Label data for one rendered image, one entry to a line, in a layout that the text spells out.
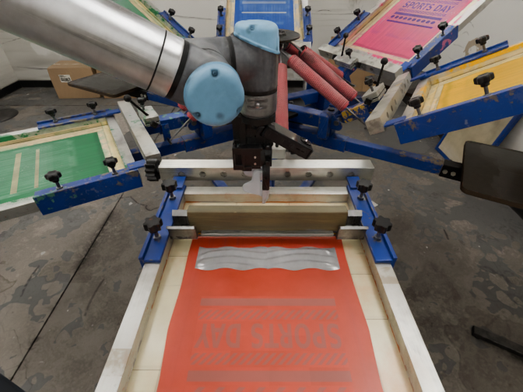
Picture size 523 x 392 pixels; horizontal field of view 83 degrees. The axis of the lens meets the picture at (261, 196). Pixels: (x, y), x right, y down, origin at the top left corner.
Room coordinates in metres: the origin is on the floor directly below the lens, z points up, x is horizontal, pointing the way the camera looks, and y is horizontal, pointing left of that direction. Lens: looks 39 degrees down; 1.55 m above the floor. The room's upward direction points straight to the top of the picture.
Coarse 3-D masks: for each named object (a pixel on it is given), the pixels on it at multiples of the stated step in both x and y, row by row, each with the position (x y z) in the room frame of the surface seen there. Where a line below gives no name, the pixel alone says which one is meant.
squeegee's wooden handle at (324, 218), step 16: (192, 208) 0.56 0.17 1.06; (208, 208) 0.56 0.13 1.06; (224, 208) 0.56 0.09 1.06; (240, 208) 0.56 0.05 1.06; (256, 208) 0.56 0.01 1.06; (272, 208) 0.56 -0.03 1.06; (288, 208) 0.56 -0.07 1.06; (304, 208) 0.56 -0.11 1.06; (320, 208) 0.56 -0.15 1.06; (336, 208) 0.56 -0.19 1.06; (192, 224) 0.55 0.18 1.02; (208, 224) 0.55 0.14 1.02; (224, 224) 0.55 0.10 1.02; (240, 224) 0.55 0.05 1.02; (256, 224) 0.55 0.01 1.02; (272, 224) 0.55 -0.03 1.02; (288, 224) 0.55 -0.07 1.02; (304, 224) 0.55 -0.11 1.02; (320, 224) 0.55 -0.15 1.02; (336, 224) 0.55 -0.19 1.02
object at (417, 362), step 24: (192, 192) 0.72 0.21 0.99; (216, 192) 0.72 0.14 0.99; (240, 192) 0.72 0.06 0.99; (288, 192) 0.72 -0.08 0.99; (312, 192) 0.72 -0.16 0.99; (336, 192) 0.72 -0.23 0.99; (168, 240) 0.52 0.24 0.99; (360, 240) 0.55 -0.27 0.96; (144, 264) 0.44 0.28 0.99; (384, 264) 0.44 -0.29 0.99; (144, 288) 0.38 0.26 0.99; (384, 288) 0.38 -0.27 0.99; (144, 312) 0.32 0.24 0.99; (408, 312) 0.32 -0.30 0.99; (120, 336) 0.27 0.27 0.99; (408, 336) 0.27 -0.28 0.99; (120, 360) 0.23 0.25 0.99; (408, 360) 0.23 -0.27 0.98; (120, 384) 0.19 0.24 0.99; (432, 384) 0.19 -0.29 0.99
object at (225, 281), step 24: (192, 240) 0.55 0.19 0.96; (216, 240) 0.55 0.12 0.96; (240, 240) 0.55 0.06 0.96; (264, 240) 0.55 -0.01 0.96; (192, 264) 0.47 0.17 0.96; (192, 288) 0.40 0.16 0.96; (216, 288) 0.40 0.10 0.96; (240, 288) 0.40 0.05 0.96; (264, 288) 0.40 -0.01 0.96; (192, 312) 0.34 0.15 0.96; (168, 336) 0.29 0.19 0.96; (192, 336) 0.29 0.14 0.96; (168, 360) 0.24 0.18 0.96; (168, 384) 0.20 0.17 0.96
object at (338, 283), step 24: (288, 240) 0.55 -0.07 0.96; (312, 240) 0.55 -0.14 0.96; (336, 240) 0.55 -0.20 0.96; (288, 288) 0.40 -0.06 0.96; (312, 288) 0.40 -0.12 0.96; (336, 288) 0.40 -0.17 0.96; (360, 312) 0.34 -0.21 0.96; (360, 336) 0.29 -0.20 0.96; (360, 360) 0.24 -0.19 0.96; (360, 384) 0.20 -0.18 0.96
